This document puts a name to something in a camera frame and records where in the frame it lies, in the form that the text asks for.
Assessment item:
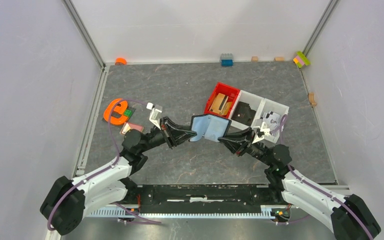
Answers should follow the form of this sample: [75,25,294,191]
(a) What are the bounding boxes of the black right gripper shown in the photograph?
[217,127,273,167]

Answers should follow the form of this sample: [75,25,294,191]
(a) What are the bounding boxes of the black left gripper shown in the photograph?
[138,116,197,153]

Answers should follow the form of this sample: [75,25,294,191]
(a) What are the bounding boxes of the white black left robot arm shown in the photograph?
[39,116,197,236]

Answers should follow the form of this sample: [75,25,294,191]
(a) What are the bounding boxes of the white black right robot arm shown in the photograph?
[218,128,382,240]

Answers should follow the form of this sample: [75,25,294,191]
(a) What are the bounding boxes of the white cards in bin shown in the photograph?
[260,111,282,131]

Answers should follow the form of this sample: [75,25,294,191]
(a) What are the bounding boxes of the stack of gold credit cards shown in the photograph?
[209,93,233,116]

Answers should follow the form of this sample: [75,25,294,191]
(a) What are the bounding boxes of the white plastic bin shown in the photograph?
[228,90,265,130]
[251,98,290,144]

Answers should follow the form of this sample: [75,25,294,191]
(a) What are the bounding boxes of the red plastic bin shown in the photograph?
[204,82,240,119]

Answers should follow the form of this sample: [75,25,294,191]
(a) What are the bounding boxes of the pink wooden block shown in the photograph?
[119,122,144,135]

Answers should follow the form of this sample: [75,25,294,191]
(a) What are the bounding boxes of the green lego brick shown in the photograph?
[122,108,136,119]

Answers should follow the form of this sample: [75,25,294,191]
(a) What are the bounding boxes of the orange letter toy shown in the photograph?
[103,98,130,126]

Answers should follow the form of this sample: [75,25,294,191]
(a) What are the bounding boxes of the blue grey lego block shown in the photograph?
[220,53,234,67]

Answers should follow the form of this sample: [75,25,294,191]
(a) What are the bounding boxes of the small tan wooden block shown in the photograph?
[251,56,259,62]

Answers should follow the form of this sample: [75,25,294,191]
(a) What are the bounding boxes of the curved wooden arch block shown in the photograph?
[308,92,318,108]

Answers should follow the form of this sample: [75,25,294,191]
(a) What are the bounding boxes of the orange round toy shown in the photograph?
[114,57,127,65]

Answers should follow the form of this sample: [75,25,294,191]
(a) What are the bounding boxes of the green pink lego stack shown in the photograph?
[293,51,311,69]

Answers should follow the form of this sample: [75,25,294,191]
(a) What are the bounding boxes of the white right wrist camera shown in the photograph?
[251,119,271,144]

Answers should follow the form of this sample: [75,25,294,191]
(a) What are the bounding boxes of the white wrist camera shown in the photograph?
[251,119,271,144]
[146,102,163,130]

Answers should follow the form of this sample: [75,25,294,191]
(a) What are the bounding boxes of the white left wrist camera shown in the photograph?
[146,102,163,130]

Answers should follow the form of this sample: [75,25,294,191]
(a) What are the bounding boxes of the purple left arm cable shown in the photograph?
[47,98,150,231]

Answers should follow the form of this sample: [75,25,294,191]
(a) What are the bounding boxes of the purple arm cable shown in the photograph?
[47,98,150,231]
[271,114,375,240]

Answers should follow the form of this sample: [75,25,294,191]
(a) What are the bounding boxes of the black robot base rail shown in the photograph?
[119,184,287,214]

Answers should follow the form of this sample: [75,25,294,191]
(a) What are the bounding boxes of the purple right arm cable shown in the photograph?
[271,114,375,240]

